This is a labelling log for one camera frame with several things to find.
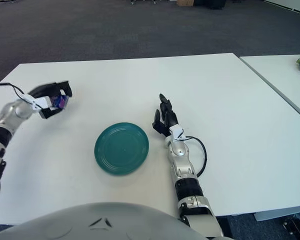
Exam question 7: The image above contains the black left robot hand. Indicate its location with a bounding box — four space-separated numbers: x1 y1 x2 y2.
28 80 73 120

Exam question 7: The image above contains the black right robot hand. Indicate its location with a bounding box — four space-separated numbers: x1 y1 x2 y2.
151 93 180 138

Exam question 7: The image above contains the purple gum pack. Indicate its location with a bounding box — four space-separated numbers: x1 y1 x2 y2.
51 94 68 109

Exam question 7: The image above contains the green round plate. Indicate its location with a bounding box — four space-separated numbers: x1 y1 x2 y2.
94 122 150 177

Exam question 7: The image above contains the white right wrist connector box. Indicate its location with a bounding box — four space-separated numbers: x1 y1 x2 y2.
169 124 185 142

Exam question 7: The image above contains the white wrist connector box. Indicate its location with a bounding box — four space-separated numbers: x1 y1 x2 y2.
169 124 185 142
24 93 53 111

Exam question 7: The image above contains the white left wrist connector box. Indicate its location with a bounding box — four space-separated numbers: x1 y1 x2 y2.
24 93 53 111

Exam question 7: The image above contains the grey robot torso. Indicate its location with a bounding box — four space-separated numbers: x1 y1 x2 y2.
0 201 211 240

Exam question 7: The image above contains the black cabinet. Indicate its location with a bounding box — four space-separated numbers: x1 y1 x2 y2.
209 0 226 10

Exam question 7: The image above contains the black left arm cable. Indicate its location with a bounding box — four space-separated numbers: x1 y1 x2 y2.
0 82 28 101

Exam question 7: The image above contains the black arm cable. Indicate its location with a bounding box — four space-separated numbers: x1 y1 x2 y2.
183 136 208 177
0 82 28 101

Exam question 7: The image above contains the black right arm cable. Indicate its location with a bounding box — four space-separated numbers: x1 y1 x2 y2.
183 136 208 177

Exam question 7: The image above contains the black caster bracket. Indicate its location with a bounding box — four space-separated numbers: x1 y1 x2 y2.
282 216 300 235

